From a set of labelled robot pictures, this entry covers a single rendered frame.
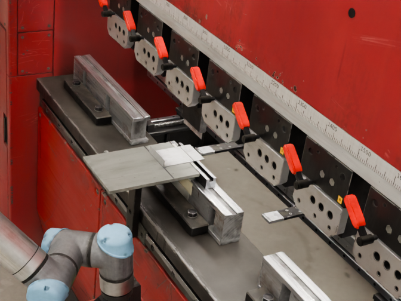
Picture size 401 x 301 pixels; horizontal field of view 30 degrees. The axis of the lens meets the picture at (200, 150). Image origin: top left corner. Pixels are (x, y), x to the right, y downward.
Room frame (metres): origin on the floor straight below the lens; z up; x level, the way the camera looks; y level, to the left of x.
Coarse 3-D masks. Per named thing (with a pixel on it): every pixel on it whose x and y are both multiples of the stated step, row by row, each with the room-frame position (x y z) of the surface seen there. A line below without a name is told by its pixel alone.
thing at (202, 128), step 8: (184, 104) 1.83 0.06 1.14; (184, 112) 1.83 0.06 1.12; (192, 112) 1.80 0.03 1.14; (200, 112) 1.76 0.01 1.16; (184, 120) 1.84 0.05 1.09; (192, 120) 1.79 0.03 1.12; (200, 120) 1.76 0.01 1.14; (192, 128) 1.80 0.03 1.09; (200, 128) 1.76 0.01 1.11; (200, 136) 1.77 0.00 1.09
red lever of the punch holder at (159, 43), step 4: (160, 36) 1.86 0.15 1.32; (156, 40) 1.85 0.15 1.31; (160, 40) 1.85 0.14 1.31; (156, 44) 1.84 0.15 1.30; (160, 44) 1.84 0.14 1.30; (164, 44) 1.85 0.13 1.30; (156, 48) 1.84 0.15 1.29; (160, 48) 1.83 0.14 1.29; (164, 48) 1.84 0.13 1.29; (160, 52) 1.83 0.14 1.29; (164, 52) 1.83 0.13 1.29; (160, 56) 1.82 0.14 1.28; (164, 56) 1.82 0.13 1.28; (164, 60) 1.81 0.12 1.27; (164, 64) 1.80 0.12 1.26; (168, 64) 1.81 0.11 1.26; (172, 64) 1.81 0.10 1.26; (176, 64) 1.82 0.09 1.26; (164, 68) 1.79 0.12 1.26; (168, 68) 1.80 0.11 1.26; (172, 68) 1.81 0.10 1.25
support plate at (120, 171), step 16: (160, 144) 1.85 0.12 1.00; (96, 160) 1.72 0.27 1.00; (112, 160) 1.73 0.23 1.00; (128, 160) 1.74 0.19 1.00; (144, 160) 1.75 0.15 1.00; (96, 176) 1.65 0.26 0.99; (112, 176) 1.65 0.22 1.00; (128, 176) 1.66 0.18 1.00; (144, 176) 1.67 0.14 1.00; (160, 176) 1.68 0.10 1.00; (176, 176) 1.69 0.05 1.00; (192, 176) 1.71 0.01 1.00; (112, 192) 1.58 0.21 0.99
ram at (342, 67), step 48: (144, 0) 2.01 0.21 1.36; (192, 0) 1.79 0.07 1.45; (240, 0) 1.62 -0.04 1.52; (288, 0) 1.48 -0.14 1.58; (336, 0) 1.36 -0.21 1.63; (384, 0) 1.26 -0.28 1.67; (240, 48) 1.60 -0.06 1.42; (288, 48) 1.46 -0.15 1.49; (336, 48) 1.34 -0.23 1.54; (384, 48) 1.24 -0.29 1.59; (336, 96) 1.32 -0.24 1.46; (384, 96) 1.22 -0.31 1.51; (336, 144) 1.29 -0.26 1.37; (384, 144) 1.19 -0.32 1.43; (384, 192) 1.17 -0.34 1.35
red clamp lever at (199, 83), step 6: (192, 72) 1.68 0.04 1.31; (198, 72) 1.68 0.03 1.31; (198, 78) 1.67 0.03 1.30; (198, 84) 1.66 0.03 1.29; (204, 84) 1.66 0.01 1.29; (198, 90) 1.65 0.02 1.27; (204, 90) 1.66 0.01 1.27; (204, 96) 1.64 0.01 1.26; (210, 96) 1.65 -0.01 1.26; (204, 102) 1.63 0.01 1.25; (210, 102) 1.64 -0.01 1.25
